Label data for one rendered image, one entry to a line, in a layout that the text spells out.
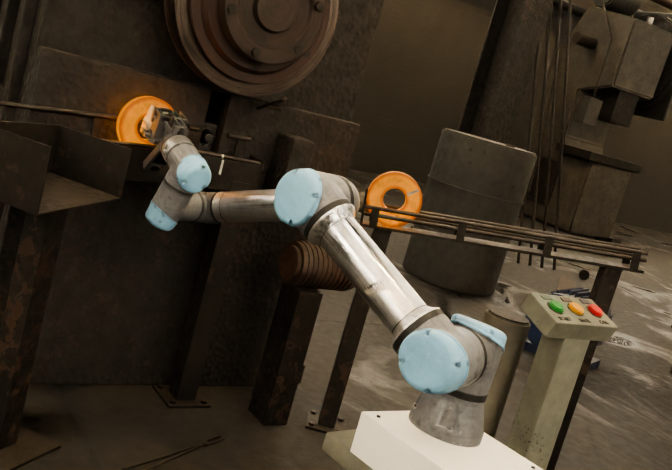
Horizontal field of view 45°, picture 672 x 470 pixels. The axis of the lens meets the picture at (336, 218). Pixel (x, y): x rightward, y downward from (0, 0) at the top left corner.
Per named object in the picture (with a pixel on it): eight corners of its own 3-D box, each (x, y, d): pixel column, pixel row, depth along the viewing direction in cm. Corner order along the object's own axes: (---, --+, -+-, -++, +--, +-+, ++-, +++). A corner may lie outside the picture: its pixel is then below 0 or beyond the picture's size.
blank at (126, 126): (118, 93, 205) (122, 94, 202) (177, 98, 213) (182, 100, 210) (113, 154, 208) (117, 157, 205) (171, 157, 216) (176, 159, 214)
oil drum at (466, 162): (382, 259, 508) (422, 119, 494) (451, 268, 542) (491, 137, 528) (442, 293, 461) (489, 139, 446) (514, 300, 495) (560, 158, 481)
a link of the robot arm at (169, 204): (188, 234, 195) (211, 196, 192) (155, 232, 185) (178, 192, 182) (169, 215, 198) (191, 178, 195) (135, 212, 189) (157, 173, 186)
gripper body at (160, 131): (181, 110, 202) (197, 131, 194) (171, 141, 206) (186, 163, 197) (152, 104, 198) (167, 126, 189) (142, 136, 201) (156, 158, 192)
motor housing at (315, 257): (236, 407, 239) (282, 233, 230) (298, 406, 252) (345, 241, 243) (256, 429, 229) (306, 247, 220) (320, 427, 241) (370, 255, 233)
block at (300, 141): (255, 209, 239) (276, 130, 236) (278, 213, 244) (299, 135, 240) (272, 220, 231) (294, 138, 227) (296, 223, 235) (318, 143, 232)
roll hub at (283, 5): (205, 47, 202) (233, -68, 198) (299, 73, 219) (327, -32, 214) (214, 49, 198) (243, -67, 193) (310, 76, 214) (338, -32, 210)
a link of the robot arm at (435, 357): (501, 360, 153) (331, 161, 175) (470, 367, 140) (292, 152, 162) (457, 401, 157) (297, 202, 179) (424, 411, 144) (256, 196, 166)
